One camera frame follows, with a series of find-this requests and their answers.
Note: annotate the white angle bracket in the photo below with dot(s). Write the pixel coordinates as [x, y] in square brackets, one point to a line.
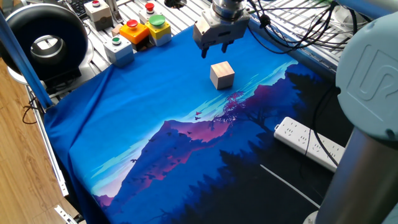
[65, 214]

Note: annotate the black keyboard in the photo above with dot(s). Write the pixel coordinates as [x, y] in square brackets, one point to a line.
[79, 6]

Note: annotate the tiny wooden block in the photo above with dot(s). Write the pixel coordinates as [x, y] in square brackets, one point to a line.
[116, 30]

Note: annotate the white zip tie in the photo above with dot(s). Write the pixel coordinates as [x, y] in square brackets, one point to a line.
[289, 185]

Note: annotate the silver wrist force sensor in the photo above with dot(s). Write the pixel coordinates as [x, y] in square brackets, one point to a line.
[228, 9]

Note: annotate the grey metal stand bracket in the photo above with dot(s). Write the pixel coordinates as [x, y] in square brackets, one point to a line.
[113, 11]

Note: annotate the white power strip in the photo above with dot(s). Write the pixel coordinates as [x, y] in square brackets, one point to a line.
[295, 133]

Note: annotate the grey box red button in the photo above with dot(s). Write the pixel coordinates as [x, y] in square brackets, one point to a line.
[99, 17]

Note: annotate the silver UR5 robot arm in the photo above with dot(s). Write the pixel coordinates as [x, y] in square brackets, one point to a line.
[367, 77]

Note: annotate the yellow box green mushroom button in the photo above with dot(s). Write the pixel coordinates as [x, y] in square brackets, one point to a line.
[158, 31]

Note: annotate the orange box red mushroom button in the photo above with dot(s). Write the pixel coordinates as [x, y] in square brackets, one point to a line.
[135, 34]

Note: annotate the grey box small green button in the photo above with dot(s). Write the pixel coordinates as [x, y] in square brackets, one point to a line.
[119, 53]

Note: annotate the white table side rail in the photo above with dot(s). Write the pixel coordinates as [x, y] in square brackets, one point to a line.
[53, 161]

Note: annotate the silver Schunk gripper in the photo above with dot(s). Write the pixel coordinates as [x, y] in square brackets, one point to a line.
[217, 32]

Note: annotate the aluminium table edge rail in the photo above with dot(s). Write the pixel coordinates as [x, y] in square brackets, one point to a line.
[304, 57]

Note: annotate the light wooden cube block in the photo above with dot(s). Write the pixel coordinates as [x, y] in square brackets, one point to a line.
[222, 77]

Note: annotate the white box red button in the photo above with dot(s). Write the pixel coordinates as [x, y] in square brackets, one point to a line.
[146, 15]

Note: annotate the blue metal pole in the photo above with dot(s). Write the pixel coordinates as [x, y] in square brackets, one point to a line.
[27, 68]

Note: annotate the blue mountain print cloth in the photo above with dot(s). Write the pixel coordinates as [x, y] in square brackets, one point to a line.
[140, 93]

